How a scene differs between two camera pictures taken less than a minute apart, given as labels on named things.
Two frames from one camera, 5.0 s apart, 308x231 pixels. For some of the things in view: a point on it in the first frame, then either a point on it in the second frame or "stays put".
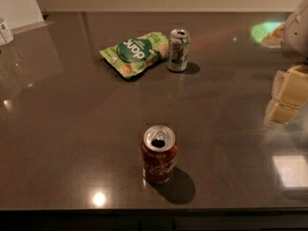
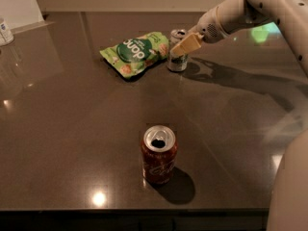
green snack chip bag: [134, 54] stays put
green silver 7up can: [178, 50] stays put
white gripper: [296, 36] → [208, 25]
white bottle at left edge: [6, 35] stays put
